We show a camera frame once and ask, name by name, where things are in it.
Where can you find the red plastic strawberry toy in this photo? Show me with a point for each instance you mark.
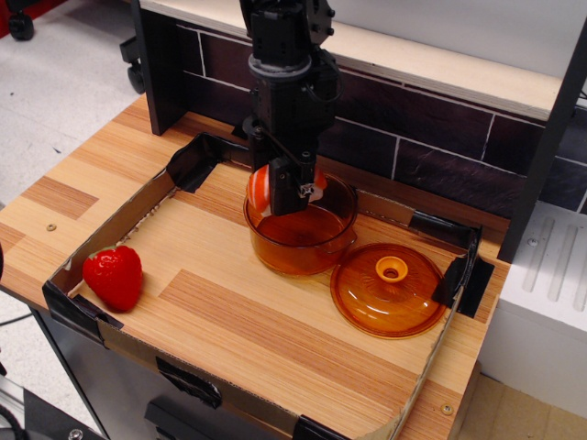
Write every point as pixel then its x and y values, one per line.
pixel 115 275

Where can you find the light wooden top shelf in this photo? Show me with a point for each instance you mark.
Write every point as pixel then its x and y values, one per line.
pixel 368 52

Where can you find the amber transparent pot lid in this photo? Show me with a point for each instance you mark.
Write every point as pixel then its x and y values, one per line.
pixel 389 291

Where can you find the dark brick pattern backsplash panel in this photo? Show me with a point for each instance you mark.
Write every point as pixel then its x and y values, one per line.
pixel 467 153

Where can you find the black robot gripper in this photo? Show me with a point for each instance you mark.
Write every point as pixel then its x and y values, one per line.
pixel 291 106

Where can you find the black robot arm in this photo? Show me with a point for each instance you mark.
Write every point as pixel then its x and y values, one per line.
pixel 285 32

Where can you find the black vertical post right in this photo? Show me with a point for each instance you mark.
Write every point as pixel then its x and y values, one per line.
pixel 547 147

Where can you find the black caster wheel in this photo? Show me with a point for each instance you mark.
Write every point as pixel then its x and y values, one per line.
pixel 20 26
pixel 130 54

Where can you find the salmon nigiri sushi toy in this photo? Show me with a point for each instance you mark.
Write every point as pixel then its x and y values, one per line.
pixel 259 193

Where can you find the white ribbed appliance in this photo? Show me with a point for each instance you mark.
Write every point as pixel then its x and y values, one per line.
pixel 536 342

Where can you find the amber transparent plastic pot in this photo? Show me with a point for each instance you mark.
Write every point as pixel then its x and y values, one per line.
pixel 310 241

